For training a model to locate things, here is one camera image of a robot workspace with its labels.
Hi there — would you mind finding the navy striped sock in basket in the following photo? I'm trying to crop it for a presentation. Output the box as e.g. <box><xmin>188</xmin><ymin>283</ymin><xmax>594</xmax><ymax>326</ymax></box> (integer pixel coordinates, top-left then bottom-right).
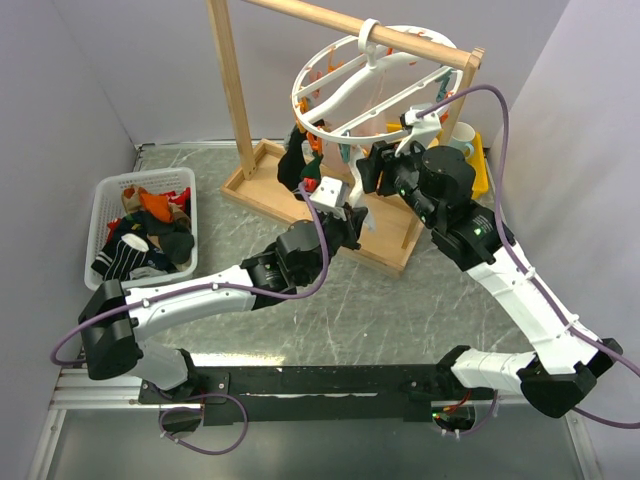
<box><xmin>91</xmin><ymin>233</ymin><xmax>149</xmax><ymax>281</ymax></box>

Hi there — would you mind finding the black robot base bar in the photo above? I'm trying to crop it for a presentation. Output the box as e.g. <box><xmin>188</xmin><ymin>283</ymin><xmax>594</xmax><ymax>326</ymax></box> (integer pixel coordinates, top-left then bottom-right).
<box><xmin>137</xmin><ymin>363</ymin><xmax>496</xmax><ymax>426</ymax></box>

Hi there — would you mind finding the argyle tan sock in basket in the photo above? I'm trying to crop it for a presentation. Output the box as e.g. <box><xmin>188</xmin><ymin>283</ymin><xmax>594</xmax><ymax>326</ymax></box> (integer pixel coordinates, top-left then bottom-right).
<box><xmin>121</xmin><ymin>185</ymin><xmax>142</xmax><ymax>214</ymax></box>

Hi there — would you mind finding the aluminium rail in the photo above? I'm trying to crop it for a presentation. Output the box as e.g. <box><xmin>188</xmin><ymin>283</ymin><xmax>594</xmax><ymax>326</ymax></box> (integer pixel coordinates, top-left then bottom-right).
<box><xmin>50</xmin><ymin>369</ymin><xmax>142</xmax><ymax>410</ymax></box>

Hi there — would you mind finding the red sock in basket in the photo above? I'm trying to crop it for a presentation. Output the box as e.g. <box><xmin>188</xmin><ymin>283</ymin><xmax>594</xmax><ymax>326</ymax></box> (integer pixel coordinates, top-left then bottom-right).
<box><xmin>107</xmin><ymin>187</ymin><xmax>191</xmax><ymax>241</ymax></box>

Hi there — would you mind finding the black white striped sock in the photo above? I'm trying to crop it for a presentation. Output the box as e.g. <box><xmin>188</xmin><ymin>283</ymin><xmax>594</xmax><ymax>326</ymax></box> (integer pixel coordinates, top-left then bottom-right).
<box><xmin>277</xmin><ymin>126</ymin><xmax>313</xmax><ymax>201</ymax></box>

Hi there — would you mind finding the black brown sock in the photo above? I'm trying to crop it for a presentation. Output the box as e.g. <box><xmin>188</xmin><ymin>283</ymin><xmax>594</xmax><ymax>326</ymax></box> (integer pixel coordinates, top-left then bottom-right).
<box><xmin>142</xmin><ymin>212</ymin><xmax>195</xmax><ymax>265</ymax></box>

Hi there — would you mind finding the pink sheer sock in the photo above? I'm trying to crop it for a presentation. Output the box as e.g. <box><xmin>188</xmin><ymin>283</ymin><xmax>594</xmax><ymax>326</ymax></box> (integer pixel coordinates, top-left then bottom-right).
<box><xmin>319</xmin><ymin>69</ymin><xmax>396</xmax><ymax>169</ymax></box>

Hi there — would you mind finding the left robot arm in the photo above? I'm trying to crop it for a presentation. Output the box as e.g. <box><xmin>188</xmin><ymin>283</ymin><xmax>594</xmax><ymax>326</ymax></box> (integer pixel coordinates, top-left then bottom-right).
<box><xmin>79</xmin><ymin>207</ymin><xmax>368</xmax><ymax>402</ymax></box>

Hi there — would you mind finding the wooden hanger rack frame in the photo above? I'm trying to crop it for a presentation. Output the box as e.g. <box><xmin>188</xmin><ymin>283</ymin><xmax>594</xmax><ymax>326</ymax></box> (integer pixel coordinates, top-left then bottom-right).
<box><xmin>206</xmin><ymin>0</ymin><xmax>485</xmax><ymax>278</ymax></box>

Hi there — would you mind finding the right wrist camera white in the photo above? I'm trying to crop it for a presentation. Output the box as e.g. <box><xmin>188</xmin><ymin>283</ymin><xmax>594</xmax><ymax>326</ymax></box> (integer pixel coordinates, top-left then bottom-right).
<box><xmin>394</xmin><ymin>103</ymin><xmax>442</xmax><ymax>157</ymax></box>

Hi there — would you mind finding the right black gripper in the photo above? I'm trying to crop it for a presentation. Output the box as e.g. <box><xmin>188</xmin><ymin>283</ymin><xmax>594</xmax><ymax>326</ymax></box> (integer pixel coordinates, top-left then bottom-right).
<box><xmin>354</xmin><ymin>133</ymin><xmax>440</xmax><ymax>229</ymax></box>

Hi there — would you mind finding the white small sock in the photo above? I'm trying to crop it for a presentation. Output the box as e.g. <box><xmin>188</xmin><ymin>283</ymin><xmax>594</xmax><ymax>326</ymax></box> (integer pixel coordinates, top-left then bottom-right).
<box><xmin>348</xmin><ymin>145</ymin><xmax>376</xmax><ymax>232</ymax></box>

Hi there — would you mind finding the orange sock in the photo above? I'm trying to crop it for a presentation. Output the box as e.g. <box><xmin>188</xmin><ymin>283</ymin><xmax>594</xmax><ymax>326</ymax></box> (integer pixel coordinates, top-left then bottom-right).
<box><xmin>138</xmin><ymin>188</ymin><xmax>173</xmax><ymax>223</ymax></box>

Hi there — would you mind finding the pale green mug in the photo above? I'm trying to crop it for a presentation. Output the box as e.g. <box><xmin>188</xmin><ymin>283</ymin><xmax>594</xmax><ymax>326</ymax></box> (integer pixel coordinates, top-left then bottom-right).
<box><xmin>448</xmin><ymin>122</ymin><xmax>476</xmax><ymax>160</ymax></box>

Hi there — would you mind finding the yellow plastic tray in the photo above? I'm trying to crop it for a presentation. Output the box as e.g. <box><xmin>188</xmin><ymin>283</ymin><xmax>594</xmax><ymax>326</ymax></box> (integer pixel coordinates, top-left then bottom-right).
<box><xmin>387</xmin><ymin>122</ymin><xmax>490</xmax><ymax>199</ymax></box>

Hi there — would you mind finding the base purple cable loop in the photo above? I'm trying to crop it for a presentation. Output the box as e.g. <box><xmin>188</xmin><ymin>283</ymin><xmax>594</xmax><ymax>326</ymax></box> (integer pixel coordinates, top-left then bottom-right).
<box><xmin>158</xmin><ymin>392</ymin><xmax>250</xmax><ymax>456</ymax></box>

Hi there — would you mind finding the white plastic laundry basket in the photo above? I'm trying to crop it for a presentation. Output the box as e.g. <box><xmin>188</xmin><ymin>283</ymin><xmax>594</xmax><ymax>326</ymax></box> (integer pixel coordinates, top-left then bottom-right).
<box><xmin>84</xmin><ymin>167</ymin><xmax>198</xmax><ymax>291</ymax></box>

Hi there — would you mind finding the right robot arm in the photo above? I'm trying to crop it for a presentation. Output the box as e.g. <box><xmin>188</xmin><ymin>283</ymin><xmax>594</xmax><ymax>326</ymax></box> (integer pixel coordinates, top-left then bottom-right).
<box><xmin>355</xmin><ymin>141</ymin><xmax>614</xmax><ymax>418</ymax></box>

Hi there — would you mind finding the white round clip hanger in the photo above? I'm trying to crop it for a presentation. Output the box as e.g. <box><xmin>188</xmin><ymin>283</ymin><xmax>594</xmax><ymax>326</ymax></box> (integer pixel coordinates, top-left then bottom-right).
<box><xmin>290</xmin><ymin>19</ymin><xmax>462</xmax><ymax>146</ymax></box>

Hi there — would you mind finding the dark green dotted sock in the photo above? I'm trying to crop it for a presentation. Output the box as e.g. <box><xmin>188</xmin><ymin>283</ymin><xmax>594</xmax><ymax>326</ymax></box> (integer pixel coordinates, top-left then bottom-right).
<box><xmin>300</xmin><ymin>152</ymin><xmax>323</xmax><ymax>181</ymax></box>

